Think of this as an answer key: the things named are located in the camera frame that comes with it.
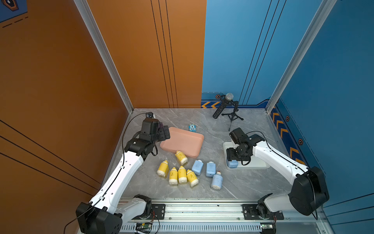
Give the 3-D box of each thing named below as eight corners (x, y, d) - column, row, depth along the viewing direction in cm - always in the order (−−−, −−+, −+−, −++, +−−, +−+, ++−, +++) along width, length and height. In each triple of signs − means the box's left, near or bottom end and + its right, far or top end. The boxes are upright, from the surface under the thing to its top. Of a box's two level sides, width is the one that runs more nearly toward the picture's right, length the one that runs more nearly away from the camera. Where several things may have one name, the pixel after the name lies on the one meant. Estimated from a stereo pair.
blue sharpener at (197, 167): (191, 173, 86) (190, 169, 82) (195, 162, 91) (195, 158, 86) (199, 176, 85) (200, 173, 80) (204, 165, 89) (204, 161, 85)
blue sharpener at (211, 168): (206, 179, 86) (207, 174, 80) (205, 166, 91) (206, 160, 85) (215, 179, 86) (217, 174, 80) (214, 166, 91) (215, 160, 85)
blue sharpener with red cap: (211, 191, 82) (212, 186, 75) (210, 176, 87) (211, 170, 81) (221, 191, 82) (224, 186, 75) (219, 176, 87) (221, 170, 81)
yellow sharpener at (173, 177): (170, 186, 83) (168, 182, 77) (171, 172, 88) (170, 167, 82) (177, 186, 83) (176, 182, 77) (178, 172, 88) (177, 167, 82)
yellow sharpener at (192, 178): (191, 188, 82) (191, 184, 76) (185, 175, 87) (185, 170, 81) (198, 184, 83) (198, 180, 77) (192, 172, 88) (192, 167, 82)
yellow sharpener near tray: (182, 166, 89) (182, 162, 84) (174, 158, 93) (173, 153, 88) (187, 162, 91) (187, 157, 86) (179, 154, 95) (179, 149, 90)
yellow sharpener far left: (158, 178, 86) (156, 173, 81) (160, 164, 91) (158, 160, 86) (168, 178, 86) (166, 173, 81) (169, 164, 91) (168, 160, 86)
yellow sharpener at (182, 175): (178, 184, 83) (177, 180, 78) (179, 170, 89) (178, 165, 83) (187, 184, 83) (186, 180, 78) (187, 170, 89) (187, 165, 83)
